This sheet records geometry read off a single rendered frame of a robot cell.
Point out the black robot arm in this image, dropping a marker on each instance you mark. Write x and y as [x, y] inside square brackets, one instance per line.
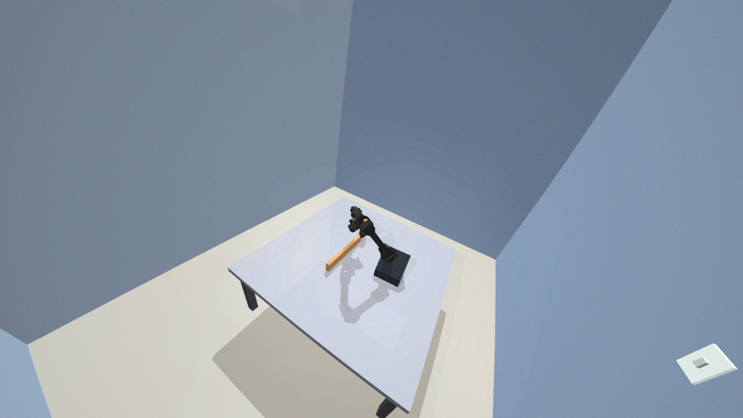
[387, 253]

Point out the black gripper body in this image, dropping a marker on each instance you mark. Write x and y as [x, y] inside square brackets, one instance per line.
[352, 220]

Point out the wooden board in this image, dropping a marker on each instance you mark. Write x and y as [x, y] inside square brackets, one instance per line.
[342, 253]

